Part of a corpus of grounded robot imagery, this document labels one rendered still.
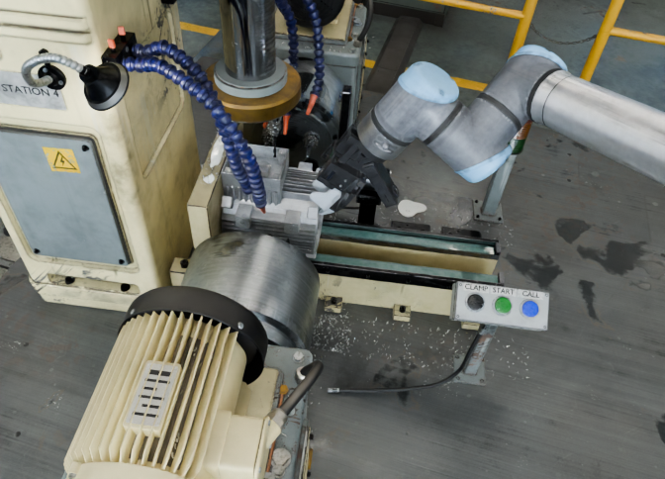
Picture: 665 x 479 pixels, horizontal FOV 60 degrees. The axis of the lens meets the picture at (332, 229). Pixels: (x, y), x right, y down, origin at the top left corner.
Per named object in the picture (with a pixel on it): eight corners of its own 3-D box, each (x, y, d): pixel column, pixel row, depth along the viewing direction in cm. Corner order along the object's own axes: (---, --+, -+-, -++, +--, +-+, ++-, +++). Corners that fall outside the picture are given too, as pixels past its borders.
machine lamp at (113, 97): (7, 130, 81) (-29, 47, 72) (44, 86, 88) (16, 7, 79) (133, 144, 80) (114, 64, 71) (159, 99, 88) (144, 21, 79)
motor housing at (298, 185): (224, 262, 128) (216, 200, 114) (243, 204, 141) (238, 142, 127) (313, 274, 127) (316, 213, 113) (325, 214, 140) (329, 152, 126)
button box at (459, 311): (448, 320, 110) (454, 319, 105) (451, 283, 112) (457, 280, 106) (538, 331, 110) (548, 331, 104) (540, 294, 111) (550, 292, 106)
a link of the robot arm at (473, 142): (530, 137, 93) (474, 85, 92) (483, 191, 94) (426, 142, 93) (511, 139, 102) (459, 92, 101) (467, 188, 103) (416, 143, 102)
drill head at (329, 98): (236, 195, 143) (228, 111, 125) (267, 102, 172) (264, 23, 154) (335, 207, 142) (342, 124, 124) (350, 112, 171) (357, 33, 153)
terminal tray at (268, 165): (223, 200, 119) (220, 173, 114) (235, 166, 127) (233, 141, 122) (280, 207, 119) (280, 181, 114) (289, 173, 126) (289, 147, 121)
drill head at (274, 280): (145, 460, 98) (114, 388, 79) (203, 290, 123) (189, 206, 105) (292, 480, 97) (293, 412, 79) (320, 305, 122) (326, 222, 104)
